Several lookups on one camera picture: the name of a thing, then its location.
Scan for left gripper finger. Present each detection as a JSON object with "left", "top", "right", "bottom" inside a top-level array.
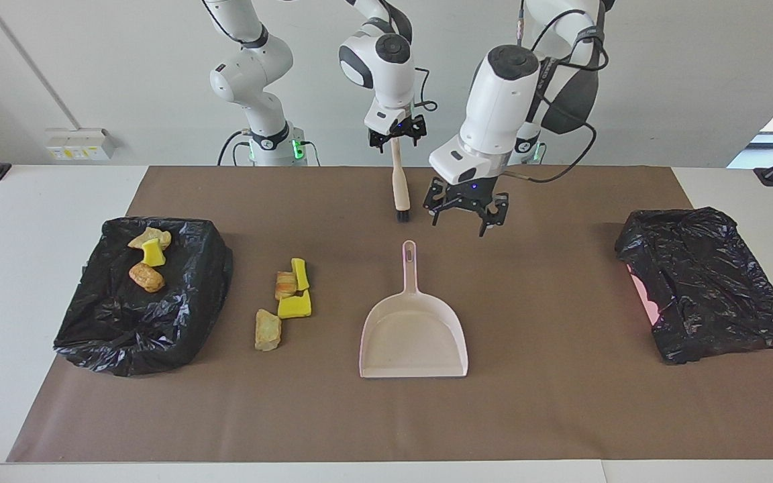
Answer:
[
  {"left": 477, "top": 191, "right": 510, "bottom": 237},
  {"left": 423, "top": 177, "right": 452, "bottom": 227}
]

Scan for beige hand brush black bristles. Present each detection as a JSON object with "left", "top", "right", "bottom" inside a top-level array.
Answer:
[{"left": 390, "top": 138, "right": 411, "bottom": 223}]

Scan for beige plastic dustpan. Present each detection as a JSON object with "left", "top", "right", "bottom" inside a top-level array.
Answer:
[{"left": 358, "top": 240, "right": 469, "bottom": 379}]

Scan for notched yellow sponge piece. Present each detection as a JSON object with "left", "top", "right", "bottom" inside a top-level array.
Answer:
[{"left": 277, "top": 290, "right": 313, "bottom": 319}]

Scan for tan lump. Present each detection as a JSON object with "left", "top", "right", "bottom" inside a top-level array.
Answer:
[{"left": 254, "top": 309, "right": 283, "bottom": 352}]

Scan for pale translucent lump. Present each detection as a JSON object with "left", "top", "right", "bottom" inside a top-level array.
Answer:
[{"left": 127, "top": 227, "right": 172, "bottom": 250}]

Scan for brown potato-shaped lump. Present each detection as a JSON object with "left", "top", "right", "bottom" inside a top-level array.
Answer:
[{"left": 129, "top": 262, "right": 166, "bottom": 293}]

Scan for pink bin with black bag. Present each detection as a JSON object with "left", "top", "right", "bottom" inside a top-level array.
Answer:
[{"left": 615, "top": 207, "right": 773, "bottom": 365}]

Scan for bin lined with black bag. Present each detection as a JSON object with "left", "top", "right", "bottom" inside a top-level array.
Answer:
[{"left": 53, "top": 216, "right": 234, "bottom": 377}]

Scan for brown paper table mat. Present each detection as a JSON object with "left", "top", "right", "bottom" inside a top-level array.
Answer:
[{"left": 6, "top": 166, "right": 773, "bottom": 464}]

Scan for white wall socket box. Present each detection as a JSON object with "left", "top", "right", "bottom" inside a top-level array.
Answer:
[{"left": 46, "top": 128, "right": 115, "bottom": 162}]

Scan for white wall cable duct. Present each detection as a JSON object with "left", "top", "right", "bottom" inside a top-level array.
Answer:
[{"left": 0, "top": 0, "right": 82, "bottom": 131}]

